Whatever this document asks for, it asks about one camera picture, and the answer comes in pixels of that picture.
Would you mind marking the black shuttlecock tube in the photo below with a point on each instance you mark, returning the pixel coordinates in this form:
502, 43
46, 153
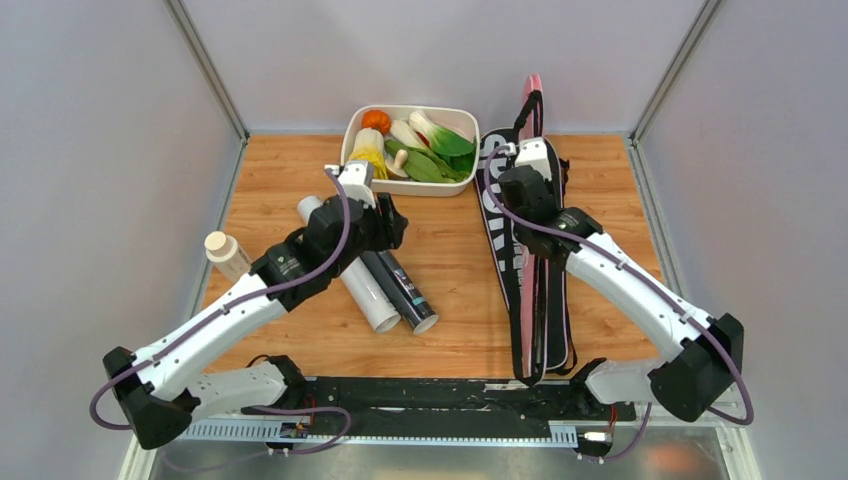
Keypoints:
400, 289

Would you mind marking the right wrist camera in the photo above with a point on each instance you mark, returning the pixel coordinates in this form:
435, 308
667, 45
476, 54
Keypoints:
531, 152

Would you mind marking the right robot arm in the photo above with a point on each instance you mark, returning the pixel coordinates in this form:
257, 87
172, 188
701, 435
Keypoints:
701, 355

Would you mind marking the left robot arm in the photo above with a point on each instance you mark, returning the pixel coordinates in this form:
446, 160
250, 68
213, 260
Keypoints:
163, 388

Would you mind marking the toy green leaf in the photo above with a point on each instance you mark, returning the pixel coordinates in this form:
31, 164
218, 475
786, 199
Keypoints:
425, 167

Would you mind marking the toy napa cabbage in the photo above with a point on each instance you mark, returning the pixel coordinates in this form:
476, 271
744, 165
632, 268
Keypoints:
369, 146

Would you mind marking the black racket bag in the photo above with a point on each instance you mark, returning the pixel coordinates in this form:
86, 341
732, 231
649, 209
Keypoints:
560, 354

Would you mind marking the white shuttlecock tube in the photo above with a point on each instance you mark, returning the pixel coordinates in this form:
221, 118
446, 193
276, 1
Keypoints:
372, 301

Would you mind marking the white vegetable tray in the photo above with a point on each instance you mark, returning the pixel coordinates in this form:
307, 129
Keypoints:
409, 187

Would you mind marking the toy bok choy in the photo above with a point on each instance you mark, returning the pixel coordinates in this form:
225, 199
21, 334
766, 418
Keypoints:
436, 131

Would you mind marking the toy mushroom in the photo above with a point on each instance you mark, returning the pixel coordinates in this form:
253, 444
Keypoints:
396, 165

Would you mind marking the toy pumpkin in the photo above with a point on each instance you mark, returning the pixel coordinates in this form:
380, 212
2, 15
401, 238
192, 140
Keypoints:
377, 120

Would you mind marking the small white bottle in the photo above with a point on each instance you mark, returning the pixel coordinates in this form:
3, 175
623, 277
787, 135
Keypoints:
227, 255

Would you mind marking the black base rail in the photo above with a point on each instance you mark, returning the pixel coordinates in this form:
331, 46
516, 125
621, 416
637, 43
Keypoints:
435, 412

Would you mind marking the pink racket bag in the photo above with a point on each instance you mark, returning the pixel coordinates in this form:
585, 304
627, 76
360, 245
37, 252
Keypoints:
528, 124

